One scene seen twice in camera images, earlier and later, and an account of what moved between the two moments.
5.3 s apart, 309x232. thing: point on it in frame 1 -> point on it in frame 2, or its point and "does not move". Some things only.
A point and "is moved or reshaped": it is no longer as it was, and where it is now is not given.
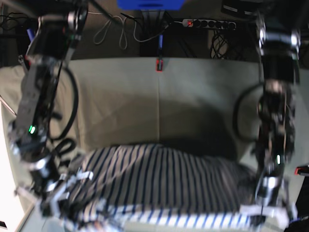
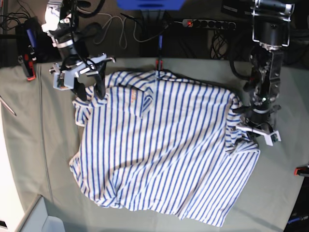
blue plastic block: x=150 y=5 does not move
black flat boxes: x=242 y=8 does not move
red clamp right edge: x=300 y=169 does not move
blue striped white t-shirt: x=158 y=187 is moved or reshaped
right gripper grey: x=272 y=199 -> x=263 y=129
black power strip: x=212 y=23 does not move
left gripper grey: x=56 y=191 -> x=70 y=76
